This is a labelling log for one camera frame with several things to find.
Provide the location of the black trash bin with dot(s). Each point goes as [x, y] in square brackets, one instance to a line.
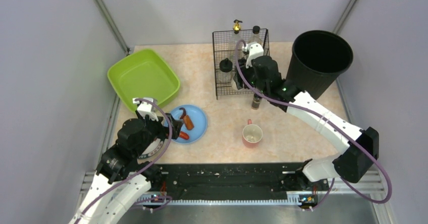
[318, 59]

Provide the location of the white green rimmed plate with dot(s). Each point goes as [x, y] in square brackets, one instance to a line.
[152, 149]

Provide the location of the green plastic tub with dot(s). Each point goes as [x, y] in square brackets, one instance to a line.
[144, 74]

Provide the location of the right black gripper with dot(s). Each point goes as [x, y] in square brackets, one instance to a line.
[241, 78]

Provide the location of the clear jar black lid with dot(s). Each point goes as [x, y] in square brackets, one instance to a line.
[225, 67]
[234, 83]

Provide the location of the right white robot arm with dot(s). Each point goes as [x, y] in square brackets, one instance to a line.
[357, 149]

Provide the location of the small dark spice bottle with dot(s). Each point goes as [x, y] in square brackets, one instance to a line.
[256, 102]

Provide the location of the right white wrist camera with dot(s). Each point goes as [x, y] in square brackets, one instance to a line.
[253, 50]

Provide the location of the pink mug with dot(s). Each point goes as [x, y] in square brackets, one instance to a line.
[252, 134]

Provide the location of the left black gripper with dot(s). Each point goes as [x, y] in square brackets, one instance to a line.
[170, 125]

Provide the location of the brown sauce bottle black cap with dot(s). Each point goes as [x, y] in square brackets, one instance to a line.
[255, 37]

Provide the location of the blue plate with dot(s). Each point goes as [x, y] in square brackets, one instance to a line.
[198, 118]

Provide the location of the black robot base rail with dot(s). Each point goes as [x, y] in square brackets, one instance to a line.
[233, 182]

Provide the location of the orange sausage piece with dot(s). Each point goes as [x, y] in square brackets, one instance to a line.
[188, 122]

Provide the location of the clear bottle gold pump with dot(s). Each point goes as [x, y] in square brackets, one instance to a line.
[235, 37]

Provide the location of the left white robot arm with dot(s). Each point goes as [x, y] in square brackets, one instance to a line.
[119, 178]

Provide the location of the black wire basket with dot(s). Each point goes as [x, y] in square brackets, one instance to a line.
[222, 49]

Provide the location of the red sausage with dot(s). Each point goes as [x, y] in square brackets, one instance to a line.
[184, 135]

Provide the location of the dark red chili pepper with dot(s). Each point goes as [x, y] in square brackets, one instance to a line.
[184, 113]

